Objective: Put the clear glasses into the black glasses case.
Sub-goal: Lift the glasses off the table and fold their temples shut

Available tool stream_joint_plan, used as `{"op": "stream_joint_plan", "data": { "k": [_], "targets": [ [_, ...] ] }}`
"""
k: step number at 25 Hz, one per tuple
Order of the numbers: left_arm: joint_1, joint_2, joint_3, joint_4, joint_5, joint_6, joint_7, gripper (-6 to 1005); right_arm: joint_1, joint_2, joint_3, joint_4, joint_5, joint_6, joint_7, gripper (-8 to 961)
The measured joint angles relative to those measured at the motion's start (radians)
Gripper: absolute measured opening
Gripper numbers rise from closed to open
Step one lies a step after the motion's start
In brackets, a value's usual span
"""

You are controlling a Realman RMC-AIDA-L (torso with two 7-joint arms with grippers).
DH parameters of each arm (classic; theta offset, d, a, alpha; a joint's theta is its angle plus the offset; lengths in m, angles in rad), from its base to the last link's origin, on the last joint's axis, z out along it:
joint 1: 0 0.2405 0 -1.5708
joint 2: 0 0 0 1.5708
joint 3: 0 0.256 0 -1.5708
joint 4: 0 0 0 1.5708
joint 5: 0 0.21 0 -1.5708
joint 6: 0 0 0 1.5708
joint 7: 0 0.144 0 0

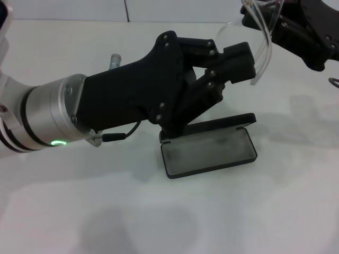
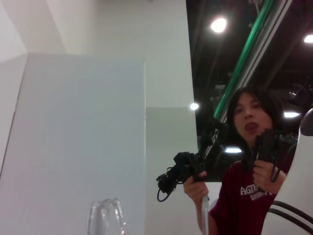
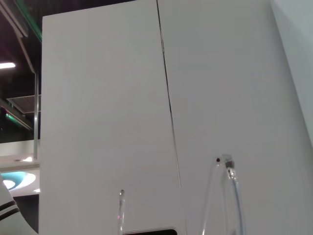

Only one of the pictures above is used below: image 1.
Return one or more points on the black glasses case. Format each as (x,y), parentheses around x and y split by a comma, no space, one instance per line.
(212,156)

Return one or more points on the clear transparent glasses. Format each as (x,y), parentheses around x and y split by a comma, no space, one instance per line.
(266,50)

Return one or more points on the silver cylindrical plug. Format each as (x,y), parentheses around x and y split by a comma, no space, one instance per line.
(115,62)

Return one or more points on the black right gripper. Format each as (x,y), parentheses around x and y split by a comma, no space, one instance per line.
(320,18)

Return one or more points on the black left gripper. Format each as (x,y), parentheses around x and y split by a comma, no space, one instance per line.
(127,92)

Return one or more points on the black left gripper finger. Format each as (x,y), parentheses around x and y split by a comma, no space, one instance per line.
(235,63)

